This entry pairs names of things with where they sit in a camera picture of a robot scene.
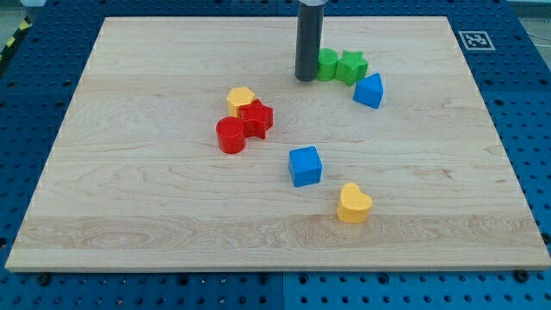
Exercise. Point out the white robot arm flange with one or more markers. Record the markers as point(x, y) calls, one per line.
point(314, 3)

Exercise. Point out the blue cube block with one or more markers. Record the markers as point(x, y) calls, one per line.
point(305, 166)

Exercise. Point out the light wooden board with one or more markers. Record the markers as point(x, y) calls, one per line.
point(136, 181)

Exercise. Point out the red star block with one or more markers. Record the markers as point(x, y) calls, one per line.
point(257, 119)

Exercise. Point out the red cylinder block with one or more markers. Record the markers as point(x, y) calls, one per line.
point(231, 135)

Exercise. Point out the yellow heart block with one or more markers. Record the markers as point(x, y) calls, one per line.
point(353, 205)

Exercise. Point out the green cylinder block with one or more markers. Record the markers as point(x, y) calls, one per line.
point(327, 64)

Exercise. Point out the blue triangular prism block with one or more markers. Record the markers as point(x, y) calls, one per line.
point(369, 91)

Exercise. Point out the green star block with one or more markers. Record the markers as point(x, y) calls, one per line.
point(351, 67)

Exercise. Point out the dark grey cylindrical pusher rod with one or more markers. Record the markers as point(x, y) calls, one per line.
point(309, 30)

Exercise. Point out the white fiducial marker tag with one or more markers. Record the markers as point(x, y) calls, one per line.
point(476, 40)

